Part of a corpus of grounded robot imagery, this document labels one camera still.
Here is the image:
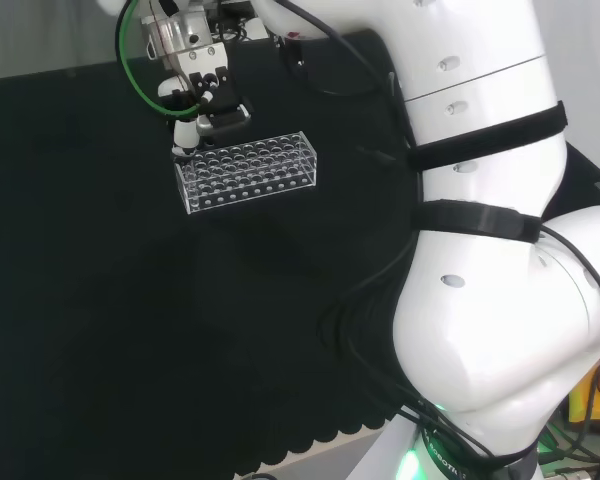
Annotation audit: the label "black coiled cables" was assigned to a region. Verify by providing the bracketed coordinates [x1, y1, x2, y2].
[213, 8, 272, 45]

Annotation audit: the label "black bench cloth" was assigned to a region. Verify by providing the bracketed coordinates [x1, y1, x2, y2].
[0, 28, 600, 479]

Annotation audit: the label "clear plastic test tube rack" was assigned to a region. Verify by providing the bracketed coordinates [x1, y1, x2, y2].
[173, 130, 320, 216]

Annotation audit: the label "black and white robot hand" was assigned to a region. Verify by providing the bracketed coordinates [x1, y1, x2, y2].
[156, 41, 255, 157]

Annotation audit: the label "green cable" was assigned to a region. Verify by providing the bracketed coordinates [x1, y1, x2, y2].
[116, 0, 207, 119]

